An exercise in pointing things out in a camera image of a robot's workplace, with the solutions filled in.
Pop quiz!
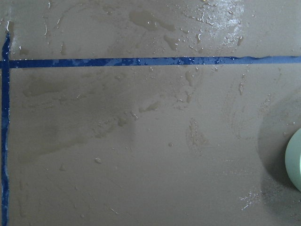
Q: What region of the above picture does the mint green bowl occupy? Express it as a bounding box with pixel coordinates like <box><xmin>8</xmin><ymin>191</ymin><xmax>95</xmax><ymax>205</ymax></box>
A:
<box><xmin>285</xmin><ymin>129</ymin><xmax>301</xmax><ymax>191</ymax></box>

